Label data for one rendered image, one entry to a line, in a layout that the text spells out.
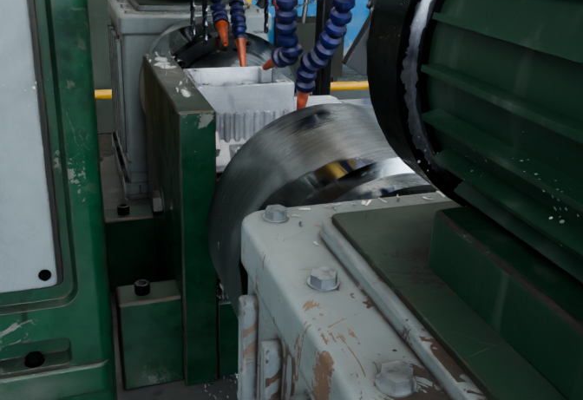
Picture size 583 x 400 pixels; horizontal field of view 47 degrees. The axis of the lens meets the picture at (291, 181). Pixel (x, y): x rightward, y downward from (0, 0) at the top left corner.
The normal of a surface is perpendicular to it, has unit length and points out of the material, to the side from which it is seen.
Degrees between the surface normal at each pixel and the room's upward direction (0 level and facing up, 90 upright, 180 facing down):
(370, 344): 0
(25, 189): 90
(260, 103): 90
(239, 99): 90
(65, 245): 90
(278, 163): 39
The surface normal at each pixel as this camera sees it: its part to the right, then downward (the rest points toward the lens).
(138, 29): 0.32, 0.36
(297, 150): -0.42, -0.78
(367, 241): 0.04, -0.93
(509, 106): -0.95, 0.09
